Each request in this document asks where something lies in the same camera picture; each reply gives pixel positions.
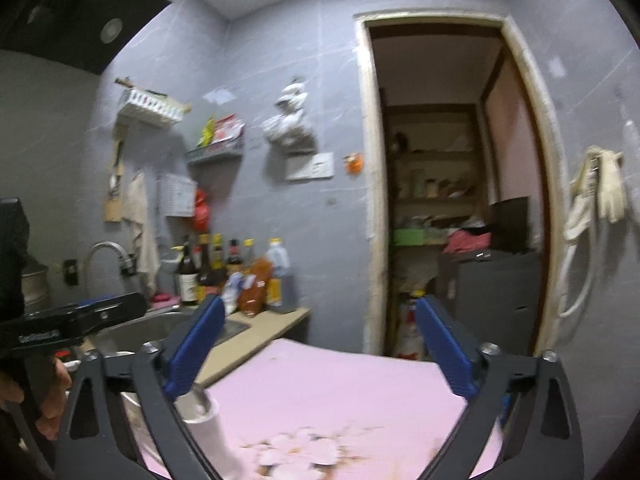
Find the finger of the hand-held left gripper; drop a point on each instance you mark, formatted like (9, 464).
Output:
(112, 316)
(97, 304)

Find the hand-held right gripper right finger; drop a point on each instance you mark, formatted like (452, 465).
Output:
(445, 350)

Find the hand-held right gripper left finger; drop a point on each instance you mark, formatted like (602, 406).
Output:
(192, 350)

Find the white utensil holder cup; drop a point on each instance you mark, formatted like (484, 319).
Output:
(207, 425)

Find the person's left hand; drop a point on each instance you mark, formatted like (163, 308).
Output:
(59, 390)

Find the steel sink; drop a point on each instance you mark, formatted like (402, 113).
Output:
(145, 327)

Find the steel pot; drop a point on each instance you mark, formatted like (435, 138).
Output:
(36, 287)

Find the metal faucet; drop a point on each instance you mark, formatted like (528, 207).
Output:
(110, 249)

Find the dark grey cabinet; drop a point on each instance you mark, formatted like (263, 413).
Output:
(490, 300)

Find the white and blue packet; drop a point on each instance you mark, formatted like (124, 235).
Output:
(232, 292)

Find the dark bottle with white label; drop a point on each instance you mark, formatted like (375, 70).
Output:
(188, 280)

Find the beige kitchen counter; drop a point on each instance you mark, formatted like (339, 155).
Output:
(260, 330)

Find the grey plastic container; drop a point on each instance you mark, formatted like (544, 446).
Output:
(171, 272)

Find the dark sauce bottle red label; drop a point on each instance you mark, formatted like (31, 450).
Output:
(204, 265)

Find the hanging beige cloth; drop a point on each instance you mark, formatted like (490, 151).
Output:
(142, 230)

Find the orange seasoning packet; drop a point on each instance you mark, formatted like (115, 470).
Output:
(255, 285)

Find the yellow-capped sauce bottle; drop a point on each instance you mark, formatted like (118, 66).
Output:
(218, 260)

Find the red-capped dark sauce bottle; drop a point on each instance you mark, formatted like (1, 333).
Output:
(234, 257)

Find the hanging wooden board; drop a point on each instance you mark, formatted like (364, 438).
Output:
(113, 200)

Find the red cloth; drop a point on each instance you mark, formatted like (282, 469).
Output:
(467, 242)

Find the small yellow-capped bottle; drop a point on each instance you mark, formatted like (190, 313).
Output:
(248, 255)

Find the large dark vinegar jug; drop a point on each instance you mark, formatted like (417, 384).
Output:
(281, 275)

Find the green box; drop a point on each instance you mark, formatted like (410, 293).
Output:
(407, 237)

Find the pink floral tablecloth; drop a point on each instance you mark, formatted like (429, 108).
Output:
(325, 385)

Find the red hanging bag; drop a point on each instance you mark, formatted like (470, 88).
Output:
(201, 212)

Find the black box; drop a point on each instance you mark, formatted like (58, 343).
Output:
(510, 225)

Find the wooden storage shelf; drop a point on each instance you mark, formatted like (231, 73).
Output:
(430, 200)

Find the hanging white gloves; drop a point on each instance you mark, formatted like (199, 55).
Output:
(602, 185)

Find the hanging white plastic bags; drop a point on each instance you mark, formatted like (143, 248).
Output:
(290, 125)

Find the black range hood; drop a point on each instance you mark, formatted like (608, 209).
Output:
(65, 5)

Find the black wall outlet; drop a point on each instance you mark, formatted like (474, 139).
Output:
(70, 272)

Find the white wall basket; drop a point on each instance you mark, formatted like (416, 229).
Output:
(178, 196)

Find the wooden door frame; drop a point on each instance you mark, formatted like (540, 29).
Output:
(370, 185)

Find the wall shelf with packets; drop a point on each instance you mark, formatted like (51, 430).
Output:
(217, 147)

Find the white wall rack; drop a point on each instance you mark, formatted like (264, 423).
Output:
(150, 107)

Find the orange wall hook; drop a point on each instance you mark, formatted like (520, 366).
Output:
(354, 164)

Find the white wall switch panel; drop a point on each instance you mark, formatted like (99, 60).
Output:
(310, 166)

